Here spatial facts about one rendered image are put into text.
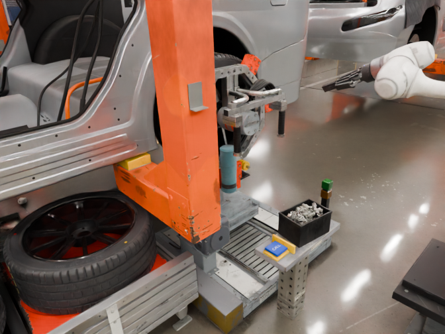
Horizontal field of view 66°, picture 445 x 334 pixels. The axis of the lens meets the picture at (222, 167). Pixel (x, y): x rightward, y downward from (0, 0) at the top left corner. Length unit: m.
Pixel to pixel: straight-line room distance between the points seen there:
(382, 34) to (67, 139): 3.34
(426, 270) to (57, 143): 1.70
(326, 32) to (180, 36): 3.15
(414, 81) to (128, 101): 1.19
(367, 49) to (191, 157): 3.12
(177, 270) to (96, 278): 0.34
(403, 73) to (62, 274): 1.43
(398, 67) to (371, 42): 2.80
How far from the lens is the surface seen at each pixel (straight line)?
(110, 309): 1.49
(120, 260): 1.54
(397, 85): 1.28
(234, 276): 1.97
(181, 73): 1.17
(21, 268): 1.64
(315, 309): 1.95
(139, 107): 1.72
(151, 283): 1.56
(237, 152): 1.66
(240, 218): 2.27
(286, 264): 1.49
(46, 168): 1.61
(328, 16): 4.20
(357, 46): 4.11
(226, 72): 1.81
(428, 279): 1.78
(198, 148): 1.29
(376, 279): 2.19
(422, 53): 1.43
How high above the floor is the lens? 1.44
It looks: 26 degrees down
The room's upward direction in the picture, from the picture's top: 2 degrees counter-clockwise
